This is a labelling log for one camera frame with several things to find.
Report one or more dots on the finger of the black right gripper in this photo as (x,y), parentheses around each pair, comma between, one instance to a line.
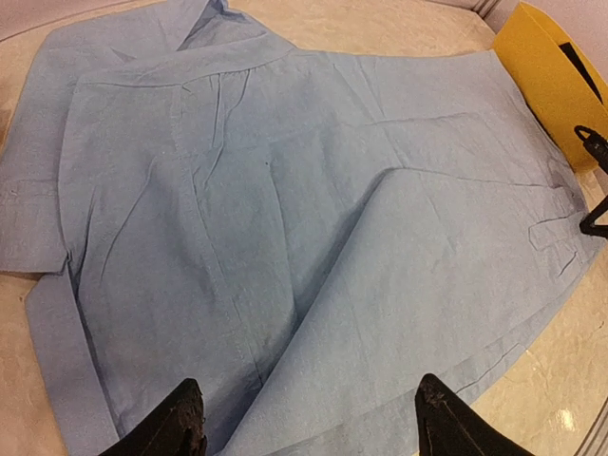
(589,226)
(594,144)

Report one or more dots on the yellow plastic basket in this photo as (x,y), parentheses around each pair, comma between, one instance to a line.
(559,83)

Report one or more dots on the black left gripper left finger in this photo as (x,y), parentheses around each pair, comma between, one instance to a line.
(174,427)

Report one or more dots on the light blue long sleeve shirt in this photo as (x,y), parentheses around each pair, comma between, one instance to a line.
(304,233)

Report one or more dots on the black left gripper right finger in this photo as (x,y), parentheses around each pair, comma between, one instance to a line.
(447,426)

